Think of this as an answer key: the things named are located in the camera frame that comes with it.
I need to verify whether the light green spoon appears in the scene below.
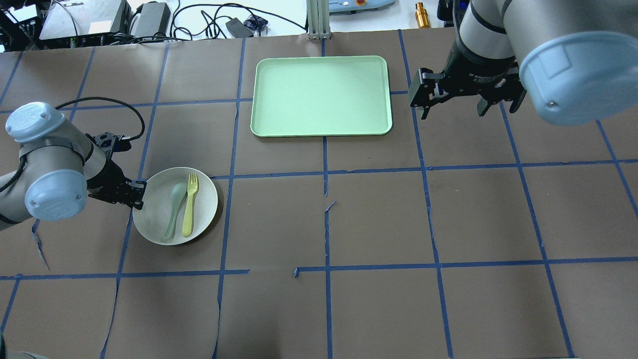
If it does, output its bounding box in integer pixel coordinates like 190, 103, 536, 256
162, 182, 187, 241

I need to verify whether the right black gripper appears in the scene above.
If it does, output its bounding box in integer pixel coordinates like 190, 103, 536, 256
410, 39, 527, 120

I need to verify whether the black power adapter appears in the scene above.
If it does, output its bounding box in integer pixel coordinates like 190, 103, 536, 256
130, 1, 170, 38

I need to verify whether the grey electronics box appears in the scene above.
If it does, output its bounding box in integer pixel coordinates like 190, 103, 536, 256
39, 0, 132, 40

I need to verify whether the light green tray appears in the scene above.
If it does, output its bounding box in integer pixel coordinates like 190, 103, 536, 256
250, 55, 393, 137

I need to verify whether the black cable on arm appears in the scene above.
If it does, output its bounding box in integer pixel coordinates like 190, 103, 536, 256
54, 97, 146, 142

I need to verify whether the brass cylinder tool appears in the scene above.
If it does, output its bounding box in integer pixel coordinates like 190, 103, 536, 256
415, 2, 431, 28

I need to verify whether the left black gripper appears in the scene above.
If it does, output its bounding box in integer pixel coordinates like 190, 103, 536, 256
87, 132, 146, 210

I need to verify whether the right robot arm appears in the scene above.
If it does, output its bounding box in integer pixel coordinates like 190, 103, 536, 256
408, 0, 638, 126

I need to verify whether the yellow plastic fork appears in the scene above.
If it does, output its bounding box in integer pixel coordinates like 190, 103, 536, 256
181, 173, 199, 238

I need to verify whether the small black power brick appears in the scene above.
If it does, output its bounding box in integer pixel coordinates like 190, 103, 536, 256
225, 18, 254, 38

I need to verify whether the aluminium frame post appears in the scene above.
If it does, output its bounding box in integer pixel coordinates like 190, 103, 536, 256
306, 0, 332, 39

